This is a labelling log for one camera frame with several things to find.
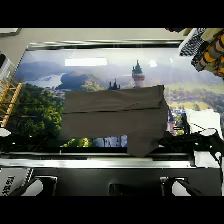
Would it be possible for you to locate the olive garment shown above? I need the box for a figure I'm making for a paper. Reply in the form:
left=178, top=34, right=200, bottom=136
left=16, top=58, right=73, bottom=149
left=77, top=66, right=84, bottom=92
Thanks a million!
left=199, top=28, right=224, bottom=44

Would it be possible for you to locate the yellow black striped garment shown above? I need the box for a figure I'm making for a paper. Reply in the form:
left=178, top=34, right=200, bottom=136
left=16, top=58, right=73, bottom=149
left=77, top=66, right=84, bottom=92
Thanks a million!
left=190, top=30, right=224, bottom=80

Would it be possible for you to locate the grey garment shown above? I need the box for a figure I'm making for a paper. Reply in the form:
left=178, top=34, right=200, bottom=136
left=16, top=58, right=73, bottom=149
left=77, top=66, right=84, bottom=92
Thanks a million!
left=59, top=84, right=170, bottom=159

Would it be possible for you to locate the silver frame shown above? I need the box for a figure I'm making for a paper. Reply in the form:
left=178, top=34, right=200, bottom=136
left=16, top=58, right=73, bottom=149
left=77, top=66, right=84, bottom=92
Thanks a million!
left=0, top=151, right=224, bottom=197

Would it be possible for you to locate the black white checked garment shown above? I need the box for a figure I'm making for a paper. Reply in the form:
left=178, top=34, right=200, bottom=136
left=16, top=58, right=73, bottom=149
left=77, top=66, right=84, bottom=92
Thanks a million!
left=179, top=28, right=208, bottom=57

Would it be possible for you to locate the black cable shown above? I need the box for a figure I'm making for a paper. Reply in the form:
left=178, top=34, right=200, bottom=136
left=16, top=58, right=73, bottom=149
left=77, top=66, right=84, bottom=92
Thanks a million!
left=218, top=154, right=224, bottom=197

